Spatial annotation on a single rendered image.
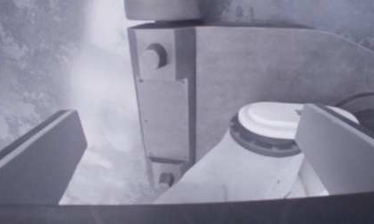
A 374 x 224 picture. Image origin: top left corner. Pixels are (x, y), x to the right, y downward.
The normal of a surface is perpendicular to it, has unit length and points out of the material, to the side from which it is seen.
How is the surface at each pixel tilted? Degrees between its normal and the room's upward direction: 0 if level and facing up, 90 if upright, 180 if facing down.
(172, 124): 0
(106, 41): 0
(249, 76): 0
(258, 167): 90
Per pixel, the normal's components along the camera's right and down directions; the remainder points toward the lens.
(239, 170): -0.02, -0.88
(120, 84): -0.18, 0.47
